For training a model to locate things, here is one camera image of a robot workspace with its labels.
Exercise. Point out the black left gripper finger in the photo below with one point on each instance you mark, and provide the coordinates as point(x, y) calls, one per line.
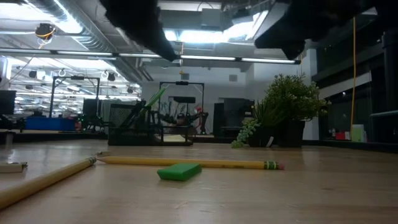
point(155, 40)

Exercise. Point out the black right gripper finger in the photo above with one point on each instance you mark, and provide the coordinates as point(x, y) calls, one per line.
point(269, 37)

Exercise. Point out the black pen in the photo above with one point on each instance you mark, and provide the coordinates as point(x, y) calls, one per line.
point(141, 116)
point(135, 112)

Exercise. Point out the yellow pencil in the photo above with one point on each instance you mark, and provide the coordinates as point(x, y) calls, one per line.
point(46, 181)
point(186, 162)

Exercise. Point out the green eraser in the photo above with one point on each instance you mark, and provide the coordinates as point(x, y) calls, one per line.
point(179, 171)

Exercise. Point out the black mesh desk organizer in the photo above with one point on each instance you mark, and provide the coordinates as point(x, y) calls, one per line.
point(119, 116)

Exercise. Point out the long ceiling light bar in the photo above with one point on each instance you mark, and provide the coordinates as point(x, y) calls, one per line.
point(93, 53)

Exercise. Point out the bushy green potted plant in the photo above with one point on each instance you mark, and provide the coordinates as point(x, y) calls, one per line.
point(295, 96)

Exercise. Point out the black cabinet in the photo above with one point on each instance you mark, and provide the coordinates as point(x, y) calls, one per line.
point(233, 115)

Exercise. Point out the black ceiling device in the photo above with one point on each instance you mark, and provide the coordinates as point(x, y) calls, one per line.
point(45, 31)

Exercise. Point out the small trailing succulent plant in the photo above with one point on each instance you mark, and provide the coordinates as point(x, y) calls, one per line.
point(261, 137)

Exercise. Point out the red box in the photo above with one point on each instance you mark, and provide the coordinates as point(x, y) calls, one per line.
point(340, 136)

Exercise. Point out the green and white box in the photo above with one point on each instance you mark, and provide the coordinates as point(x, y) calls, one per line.
point(357, 133)

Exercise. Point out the blue storage bin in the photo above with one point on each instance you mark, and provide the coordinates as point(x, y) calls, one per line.
point(49, 124)

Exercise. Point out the dark background monitor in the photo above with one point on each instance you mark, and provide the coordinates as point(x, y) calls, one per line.
point(7, 102)

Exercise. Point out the black background station frame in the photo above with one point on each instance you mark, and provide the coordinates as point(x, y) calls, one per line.
point(77, 77)
point(182, 83)

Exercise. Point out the pale patterned wall hanging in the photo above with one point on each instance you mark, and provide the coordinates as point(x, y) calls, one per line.
point(172, 109)

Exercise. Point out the black aluminium table frame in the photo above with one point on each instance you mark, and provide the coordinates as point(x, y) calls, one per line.
point(342, 145)

